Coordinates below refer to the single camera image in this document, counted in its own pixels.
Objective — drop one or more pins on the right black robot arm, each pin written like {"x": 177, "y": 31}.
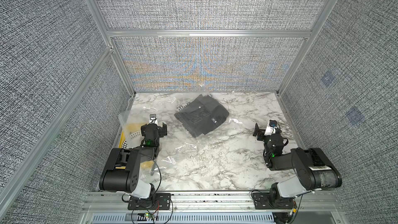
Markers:
{"x": 313, "y": 171}

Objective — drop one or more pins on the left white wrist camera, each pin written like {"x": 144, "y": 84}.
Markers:
{"x": 153, "y": 119}

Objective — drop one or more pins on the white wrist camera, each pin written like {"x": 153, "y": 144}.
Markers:
{"x": 153, "y": 119}
{"x": 273, "y": 127}

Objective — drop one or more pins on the clear plastic vacuum bag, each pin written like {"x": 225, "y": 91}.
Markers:
{"x": 226, "y": 150}

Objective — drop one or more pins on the white slotted cable duct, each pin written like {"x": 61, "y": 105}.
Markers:
{"x": 185, "y": 218}

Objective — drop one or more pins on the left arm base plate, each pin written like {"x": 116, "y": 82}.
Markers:
{"x": 160, "y": 201}

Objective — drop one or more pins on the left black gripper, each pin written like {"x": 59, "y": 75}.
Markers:
{"x": 161, "y": 130}

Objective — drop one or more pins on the aluminium front rail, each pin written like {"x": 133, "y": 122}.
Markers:
{"x": 240, "y": 201}

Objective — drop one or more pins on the yellow plastic tray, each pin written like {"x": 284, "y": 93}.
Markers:
{"x": 146, "y": 163}

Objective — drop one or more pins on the white patterned plate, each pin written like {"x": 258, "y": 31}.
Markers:
{"x": 133, "y": 140}

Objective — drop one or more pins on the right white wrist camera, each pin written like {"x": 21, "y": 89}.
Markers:
{"x": 273, "y": 127}

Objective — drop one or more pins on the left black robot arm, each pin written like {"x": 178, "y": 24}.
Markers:
{"x": 122, "y": 169}

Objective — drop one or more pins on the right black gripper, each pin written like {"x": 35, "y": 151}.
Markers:
{"x": 261, "y": 133}

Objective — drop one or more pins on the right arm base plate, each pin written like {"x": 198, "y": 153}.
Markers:
{"x": 264, "y": 200}

